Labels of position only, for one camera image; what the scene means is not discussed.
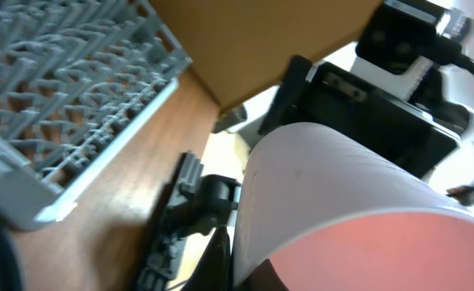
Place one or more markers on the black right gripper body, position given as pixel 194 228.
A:
pixel 326 94

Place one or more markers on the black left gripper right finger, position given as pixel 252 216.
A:
pixel 212 272

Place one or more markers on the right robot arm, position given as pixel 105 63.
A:
pixel 195 203

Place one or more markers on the grey dishwasher rack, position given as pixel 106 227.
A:
pixel 78 79

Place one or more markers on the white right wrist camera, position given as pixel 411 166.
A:
pixel 391 49

